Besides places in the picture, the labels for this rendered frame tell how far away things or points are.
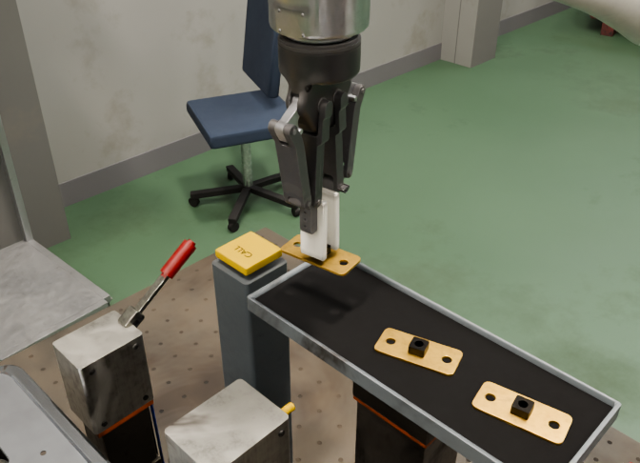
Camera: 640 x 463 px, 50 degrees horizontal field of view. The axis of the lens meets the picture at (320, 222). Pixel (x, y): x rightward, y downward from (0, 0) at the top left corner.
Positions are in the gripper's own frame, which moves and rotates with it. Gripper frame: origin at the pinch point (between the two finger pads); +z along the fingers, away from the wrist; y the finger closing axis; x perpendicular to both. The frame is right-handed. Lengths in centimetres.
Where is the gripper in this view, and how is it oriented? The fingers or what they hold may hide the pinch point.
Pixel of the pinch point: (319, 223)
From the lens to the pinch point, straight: 72.3
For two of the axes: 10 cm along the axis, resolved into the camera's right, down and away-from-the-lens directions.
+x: 8.2, 3.0, -4.8
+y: -5.7, 4.4, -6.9
